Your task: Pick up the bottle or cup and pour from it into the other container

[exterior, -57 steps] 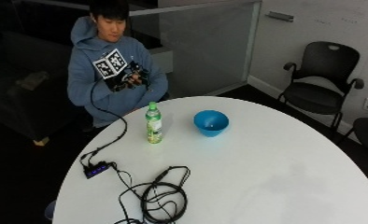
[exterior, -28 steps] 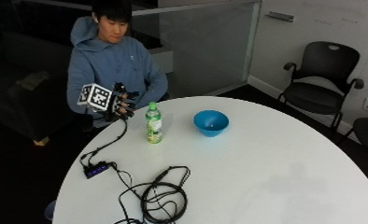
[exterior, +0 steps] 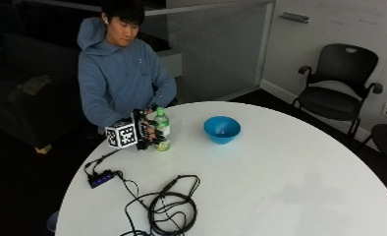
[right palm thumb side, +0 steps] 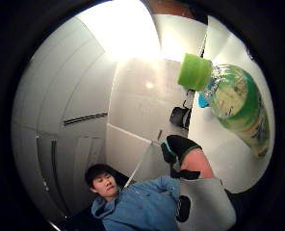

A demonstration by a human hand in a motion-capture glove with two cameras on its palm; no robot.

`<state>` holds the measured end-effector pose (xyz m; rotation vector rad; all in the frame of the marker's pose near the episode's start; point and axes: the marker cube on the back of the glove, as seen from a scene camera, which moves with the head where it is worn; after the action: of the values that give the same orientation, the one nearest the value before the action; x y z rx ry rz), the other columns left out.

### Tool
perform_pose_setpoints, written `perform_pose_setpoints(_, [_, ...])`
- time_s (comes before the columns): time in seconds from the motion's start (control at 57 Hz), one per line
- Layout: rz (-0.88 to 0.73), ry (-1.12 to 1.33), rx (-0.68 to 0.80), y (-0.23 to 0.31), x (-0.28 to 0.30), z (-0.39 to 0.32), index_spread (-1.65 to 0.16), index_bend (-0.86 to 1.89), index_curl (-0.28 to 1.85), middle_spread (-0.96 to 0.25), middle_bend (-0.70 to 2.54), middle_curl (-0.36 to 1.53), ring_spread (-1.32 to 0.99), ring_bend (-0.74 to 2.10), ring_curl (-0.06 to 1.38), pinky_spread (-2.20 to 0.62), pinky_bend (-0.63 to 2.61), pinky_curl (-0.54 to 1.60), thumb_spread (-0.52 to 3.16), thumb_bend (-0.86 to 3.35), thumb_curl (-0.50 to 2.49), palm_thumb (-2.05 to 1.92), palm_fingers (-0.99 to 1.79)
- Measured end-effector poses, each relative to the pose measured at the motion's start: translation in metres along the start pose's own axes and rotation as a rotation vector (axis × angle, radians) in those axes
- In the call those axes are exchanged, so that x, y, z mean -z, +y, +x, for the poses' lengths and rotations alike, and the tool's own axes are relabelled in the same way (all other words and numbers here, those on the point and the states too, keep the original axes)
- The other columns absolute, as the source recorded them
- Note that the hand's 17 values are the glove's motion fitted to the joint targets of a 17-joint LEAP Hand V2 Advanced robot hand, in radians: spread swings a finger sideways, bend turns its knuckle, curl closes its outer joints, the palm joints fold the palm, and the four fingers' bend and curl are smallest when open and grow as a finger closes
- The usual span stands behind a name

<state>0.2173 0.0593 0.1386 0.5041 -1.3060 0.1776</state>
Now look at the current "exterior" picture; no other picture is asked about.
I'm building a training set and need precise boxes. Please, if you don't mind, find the dark sofa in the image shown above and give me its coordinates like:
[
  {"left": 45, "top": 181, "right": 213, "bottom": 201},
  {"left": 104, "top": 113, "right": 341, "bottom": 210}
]
[{"left": 0, "top": 32, "right": 87, "bottom": 154}]

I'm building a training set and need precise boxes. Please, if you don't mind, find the black coiled cable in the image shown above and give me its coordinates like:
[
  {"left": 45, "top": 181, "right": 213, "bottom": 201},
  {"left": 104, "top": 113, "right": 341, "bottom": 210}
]
[{"left": 115, "top": 170, "right": 202, "bottom": 236}]

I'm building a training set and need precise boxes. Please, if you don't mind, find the white marker cube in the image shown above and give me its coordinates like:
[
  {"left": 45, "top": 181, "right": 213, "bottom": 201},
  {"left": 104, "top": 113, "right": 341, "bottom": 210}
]
[{"left": 104, "top": 120, "right": 138, "bottom": 150}]

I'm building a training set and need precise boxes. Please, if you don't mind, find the thin black cable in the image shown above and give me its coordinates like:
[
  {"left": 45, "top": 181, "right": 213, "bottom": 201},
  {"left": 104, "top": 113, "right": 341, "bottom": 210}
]
[{"left": 83, "top": 148, "right": 121, "bottom": 176}]

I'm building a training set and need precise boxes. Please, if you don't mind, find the black office chair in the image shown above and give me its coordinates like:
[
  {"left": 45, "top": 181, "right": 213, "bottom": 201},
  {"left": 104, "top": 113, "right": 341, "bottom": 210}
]
[{"left": 290, "top": 43, "right": 385, "bottom": 140}]

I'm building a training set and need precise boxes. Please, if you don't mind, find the blue bowl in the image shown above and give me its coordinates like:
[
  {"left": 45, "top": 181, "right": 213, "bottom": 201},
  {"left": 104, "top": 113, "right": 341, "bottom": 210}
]
[{"left": 202, "top": 115, "right": 242, "bottom": 146}]

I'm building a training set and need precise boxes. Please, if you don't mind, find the grey wall handle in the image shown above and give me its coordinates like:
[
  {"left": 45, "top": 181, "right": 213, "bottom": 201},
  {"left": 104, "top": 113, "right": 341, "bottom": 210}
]
[{"left": 277, "top": 12, "right": 310, "bottom": 25}]

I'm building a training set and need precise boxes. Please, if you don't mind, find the black usb hub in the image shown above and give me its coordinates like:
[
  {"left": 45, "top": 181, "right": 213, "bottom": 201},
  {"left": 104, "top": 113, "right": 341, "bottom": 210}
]
[{"left": 87, "top": 169, "right": 117, "bottom": 189}]

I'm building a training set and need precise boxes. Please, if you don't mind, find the green drink bottle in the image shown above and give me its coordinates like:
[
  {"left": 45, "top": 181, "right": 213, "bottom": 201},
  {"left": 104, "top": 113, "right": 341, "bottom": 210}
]
[{"left": 153, "top": 106, "right": 173, "bottom": 152}]

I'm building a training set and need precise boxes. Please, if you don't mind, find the the person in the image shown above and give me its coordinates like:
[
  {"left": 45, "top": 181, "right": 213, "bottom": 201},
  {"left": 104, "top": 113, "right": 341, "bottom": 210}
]
[{"left": 76, "top": 0, "right": 180, "bottom": 135}]

